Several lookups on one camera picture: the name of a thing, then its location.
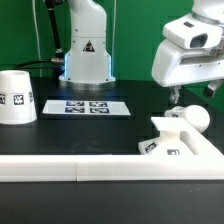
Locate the white lamp shade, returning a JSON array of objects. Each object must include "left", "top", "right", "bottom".
[{"left": 0, "top": 70, "right": 37, "bottom": 125}]

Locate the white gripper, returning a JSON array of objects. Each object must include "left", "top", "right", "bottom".
[{"left": 151, "top": 40, "right": 224, "bottom": 104}]

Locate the white light bulb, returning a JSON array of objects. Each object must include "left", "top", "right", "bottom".
[{"left": 164, "top": 105, "right": 210, "bottom": 133}]

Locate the white lamp base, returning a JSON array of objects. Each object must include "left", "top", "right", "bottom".
[{"left": 138, "top": 117, "right": 193, "bottom": 156}]

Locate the white L-shaped fence wall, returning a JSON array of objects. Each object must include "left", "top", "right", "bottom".
[{"left": 0, "top": 121, "right": 224, "bottom": 182}]

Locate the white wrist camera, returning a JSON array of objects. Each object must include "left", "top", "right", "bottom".
[{"left": 163, "top": 13, "right": 223, "bottom": 49}]

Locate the white marker tag sheet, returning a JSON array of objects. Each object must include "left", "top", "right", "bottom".
[{"left": 42, "top": 100, "right": 130, "bottom": 116}]

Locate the black cable bundle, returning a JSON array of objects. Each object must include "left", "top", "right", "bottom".
[{"left": 13, "top": 0, "right": 68, "bottom": 71}]

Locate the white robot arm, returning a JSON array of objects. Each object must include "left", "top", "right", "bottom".
[{"left": 59, "top": 0, "right": 224, "bottom": 103}]

